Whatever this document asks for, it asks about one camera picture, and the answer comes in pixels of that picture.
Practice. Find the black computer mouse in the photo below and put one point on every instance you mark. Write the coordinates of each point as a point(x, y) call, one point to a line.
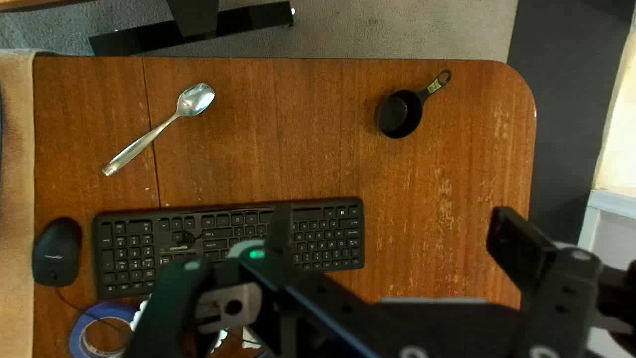
point(57, 251)

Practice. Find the small black skillet pan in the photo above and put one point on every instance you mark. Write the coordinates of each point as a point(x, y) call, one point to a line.
point(399, 114)

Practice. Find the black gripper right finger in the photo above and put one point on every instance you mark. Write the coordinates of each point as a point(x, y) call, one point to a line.
point(558, 279)

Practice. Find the dark grey panel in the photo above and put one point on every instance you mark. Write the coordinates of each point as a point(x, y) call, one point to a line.
point(564, 100)

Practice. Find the light wooden table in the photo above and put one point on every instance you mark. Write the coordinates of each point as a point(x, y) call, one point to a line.
point(17, 199)

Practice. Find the white bowl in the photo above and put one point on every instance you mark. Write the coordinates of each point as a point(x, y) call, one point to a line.
point(77, 329)

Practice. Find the black computer keyboard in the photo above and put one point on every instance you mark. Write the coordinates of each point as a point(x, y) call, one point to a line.
point(132, 245)

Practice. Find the silver metal spoon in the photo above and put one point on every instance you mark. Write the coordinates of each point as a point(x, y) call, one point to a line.
point(196, 100)

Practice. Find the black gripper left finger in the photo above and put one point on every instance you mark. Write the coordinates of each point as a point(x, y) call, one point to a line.
point(170, 305)

